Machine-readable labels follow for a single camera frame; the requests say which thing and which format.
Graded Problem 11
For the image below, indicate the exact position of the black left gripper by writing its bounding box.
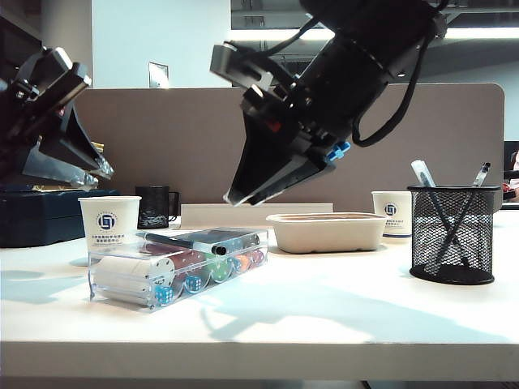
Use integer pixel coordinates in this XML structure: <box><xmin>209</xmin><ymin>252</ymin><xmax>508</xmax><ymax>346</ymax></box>
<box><xmin>0</xmin><ymin>78</ymin><xmax>116</xmax><ymax>191</ymax></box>

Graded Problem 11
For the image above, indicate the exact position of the red poker chips stack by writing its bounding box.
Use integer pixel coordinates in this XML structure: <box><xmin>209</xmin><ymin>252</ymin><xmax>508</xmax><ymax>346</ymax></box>
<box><xmin>139</xmin><ymin>242</ymin><xmax>207</xmax><ymax>271</ymax></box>

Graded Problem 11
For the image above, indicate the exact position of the black mesh pen holder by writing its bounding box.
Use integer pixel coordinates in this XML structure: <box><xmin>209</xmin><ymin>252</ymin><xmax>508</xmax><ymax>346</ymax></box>
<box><xmin>406</xmin><ymin>185</ymin><xmax>502</xmax><ymax>285</ymax></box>

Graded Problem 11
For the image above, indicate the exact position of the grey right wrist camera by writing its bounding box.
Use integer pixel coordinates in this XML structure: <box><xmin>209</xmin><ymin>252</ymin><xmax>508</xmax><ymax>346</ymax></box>
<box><xmin>209</xmin><ymin>39</ymin><xmax>299</xmax><ymax>99</ymax></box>

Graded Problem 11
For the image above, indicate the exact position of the brown desk divider panel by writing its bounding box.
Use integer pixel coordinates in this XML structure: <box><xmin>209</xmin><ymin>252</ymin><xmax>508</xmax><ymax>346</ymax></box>
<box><xmin>74</xmin><ymin>83</ymin><xmax>506</xmax><ymax>216</ymax></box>

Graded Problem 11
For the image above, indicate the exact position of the white paper cup blue logo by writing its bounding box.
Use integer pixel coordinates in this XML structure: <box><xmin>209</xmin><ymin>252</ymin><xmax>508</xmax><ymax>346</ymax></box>
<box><xmin>371</xmin><ymin>190</ymin><xmax>413</xmax><ymax>239</ymax></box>
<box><xmin>78</xmin><ymin>195</ymin><xmax>143</xmax><ymax>249</ymax></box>

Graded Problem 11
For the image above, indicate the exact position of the ceiling light strip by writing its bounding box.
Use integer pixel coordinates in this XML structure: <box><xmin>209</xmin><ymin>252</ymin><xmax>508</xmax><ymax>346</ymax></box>
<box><xmin>230</xmin><ymin>27</ymin><xmax>519</xmax><ymax>42</ymax></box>

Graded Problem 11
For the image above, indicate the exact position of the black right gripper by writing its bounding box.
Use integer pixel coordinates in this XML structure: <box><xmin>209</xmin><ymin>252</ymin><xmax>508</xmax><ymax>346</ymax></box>
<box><xmin>223</xmin><ymin>76</ymin><xmax>354</xmax><ymax>207</ymax></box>

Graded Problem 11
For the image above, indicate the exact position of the small wall sign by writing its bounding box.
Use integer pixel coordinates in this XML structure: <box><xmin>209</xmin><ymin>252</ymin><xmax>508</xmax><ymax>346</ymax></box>
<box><xmin>148</xmin><ymin>62</ymin><xmax>169</xmax><ymax>89</ymax></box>

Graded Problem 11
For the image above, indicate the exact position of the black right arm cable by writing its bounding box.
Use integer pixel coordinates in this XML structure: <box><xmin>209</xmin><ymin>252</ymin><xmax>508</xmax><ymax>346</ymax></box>
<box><xmin>350</xmin><ymin>22</ymin><xmax>431</xmax><ymax>148</ymax></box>

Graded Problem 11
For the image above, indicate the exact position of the white poker chips stack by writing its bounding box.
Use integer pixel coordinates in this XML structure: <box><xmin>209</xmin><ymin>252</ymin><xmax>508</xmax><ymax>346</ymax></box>
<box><xmin>95</xmin><ymin>254</ymin><xmax>176</xmax><ymax>303</ymax></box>

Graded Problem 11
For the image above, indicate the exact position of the black monitor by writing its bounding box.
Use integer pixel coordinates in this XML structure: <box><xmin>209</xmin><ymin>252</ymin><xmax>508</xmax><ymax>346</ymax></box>
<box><xmin>504</xmin><ymin>140</ymin><xmax>519</xmax><ymax>204</ymax></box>

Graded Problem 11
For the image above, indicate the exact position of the beige pulp tray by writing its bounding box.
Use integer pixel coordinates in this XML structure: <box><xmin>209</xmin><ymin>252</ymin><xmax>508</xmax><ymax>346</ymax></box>
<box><xmin>266</xmin><ymin>212</ymin><xmax>388</xmax><ymax>255</ymax></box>

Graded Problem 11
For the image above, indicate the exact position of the black gel pen clear cap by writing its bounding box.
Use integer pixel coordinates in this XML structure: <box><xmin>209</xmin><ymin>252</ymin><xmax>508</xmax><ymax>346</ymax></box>
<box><xmin>436</xmin><ymin>161</ymin><xmax>492</xmax><ymax>268</ymax></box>
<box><xmin>135</xmin><ymin>231</ymin><xmax>228</xmax><ymax>256</ymax></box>
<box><xmin>410</xmin><ymin>160</ymin><xmax>471</xmax><ymax>268</ymax></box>

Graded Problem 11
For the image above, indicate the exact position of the beige cable tray lid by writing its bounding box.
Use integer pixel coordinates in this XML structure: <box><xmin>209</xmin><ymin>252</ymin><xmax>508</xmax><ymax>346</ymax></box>
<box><xmin>180</xmin><ymin>202</ymin><xmax>334</xmax><ymax>228</ymax></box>

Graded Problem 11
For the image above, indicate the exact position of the clear plastic poker chip case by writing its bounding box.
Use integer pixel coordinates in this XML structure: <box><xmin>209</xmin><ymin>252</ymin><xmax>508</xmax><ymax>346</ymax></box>
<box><xmin>88</xmin><ymin>227</ymin><xmax>270</xmax><ymax>313</ymax></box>

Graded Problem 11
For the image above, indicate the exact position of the blue yellow game box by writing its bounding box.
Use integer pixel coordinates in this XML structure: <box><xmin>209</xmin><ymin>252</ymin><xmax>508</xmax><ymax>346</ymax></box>
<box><xmin>32</xmin><ymin>183</ymin><xmax>82</xmax><ymax>192</ymax></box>

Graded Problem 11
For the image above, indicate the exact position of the green poker chips stack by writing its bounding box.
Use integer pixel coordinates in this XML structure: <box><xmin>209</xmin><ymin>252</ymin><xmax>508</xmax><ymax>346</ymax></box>
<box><xmin>202</xmin><ymin>250</ymin><xmax>233</xmax><ymax>284</ymax></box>

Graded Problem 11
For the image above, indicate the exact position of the navy blue box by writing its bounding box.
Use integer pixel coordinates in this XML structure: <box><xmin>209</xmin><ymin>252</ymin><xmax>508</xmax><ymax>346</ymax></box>
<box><xmin>0</xmin><ymin>186</ymin><xmax>121</xmax><ymax>249</ymax></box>

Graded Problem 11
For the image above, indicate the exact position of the black mug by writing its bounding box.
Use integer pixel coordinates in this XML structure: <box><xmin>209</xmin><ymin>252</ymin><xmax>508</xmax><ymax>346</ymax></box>
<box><xmin>135</xmin><ymin>185</ymin><xmax>181</xmax><ymax>230</ymax></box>

